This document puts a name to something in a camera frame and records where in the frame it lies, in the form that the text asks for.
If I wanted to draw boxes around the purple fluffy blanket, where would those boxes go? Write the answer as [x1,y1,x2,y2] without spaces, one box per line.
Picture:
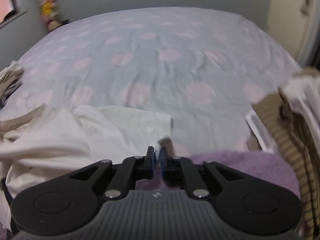
[135,149,301,198]

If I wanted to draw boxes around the window frame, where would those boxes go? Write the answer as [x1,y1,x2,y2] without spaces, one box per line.
[1,0,28,29]

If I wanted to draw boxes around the white garment in pile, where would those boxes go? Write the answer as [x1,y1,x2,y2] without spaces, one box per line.
[246,76,319,153]

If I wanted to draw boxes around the white t-shirt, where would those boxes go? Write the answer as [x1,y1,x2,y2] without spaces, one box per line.
[0,104,174,228]

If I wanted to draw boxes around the brown striped garment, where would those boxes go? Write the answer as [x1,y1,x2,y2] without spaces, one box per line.
[253,92,319,239]

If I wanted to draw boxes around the plush toy tube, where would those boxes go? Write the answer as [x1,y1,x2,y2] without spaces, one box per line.
[37,0,62,32]

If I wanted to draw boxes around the polka dot bed sheet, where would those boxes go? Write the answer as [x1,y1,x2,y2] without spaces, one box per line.
[1,7,300,154]

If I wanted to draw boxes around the grey clothes pile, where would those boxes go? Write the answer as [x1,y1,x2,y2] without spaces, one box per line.
[1,61,24,109]

